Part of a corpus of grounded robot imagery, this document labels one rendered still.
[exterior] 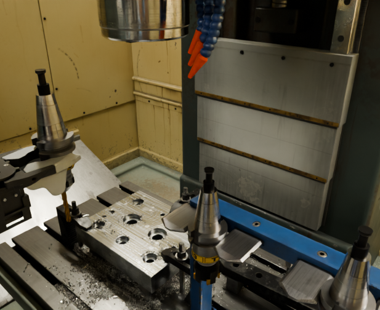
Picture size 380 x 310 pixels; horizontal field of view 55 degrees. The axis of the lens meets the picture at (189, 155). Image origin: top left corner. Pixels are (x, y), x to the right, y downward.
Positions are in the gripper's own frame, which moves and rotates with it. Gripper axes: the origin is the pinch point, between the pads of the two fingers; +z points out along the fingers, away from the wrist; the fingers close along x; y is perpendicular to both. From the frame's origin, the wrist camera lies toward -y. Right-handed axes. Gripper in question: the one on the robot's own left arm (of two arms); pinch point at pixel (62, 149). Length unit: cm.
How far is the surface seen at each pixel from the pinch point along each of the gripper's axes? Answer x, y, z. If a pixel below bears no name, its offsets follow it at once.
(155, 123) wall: -86, 48, 102
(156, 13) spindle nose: 7.0, -19.9, 16.0
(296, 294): 38.9, 11.5, 7.3
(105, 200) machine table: -39, 43, 32
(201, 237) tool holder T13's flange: 23.3, 10.5, 7.2
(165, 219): 15.1, 11.4, 7.8
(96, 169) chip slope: -81, 57, 58
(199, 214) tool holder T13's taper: 22.0, 7.5, 8.4
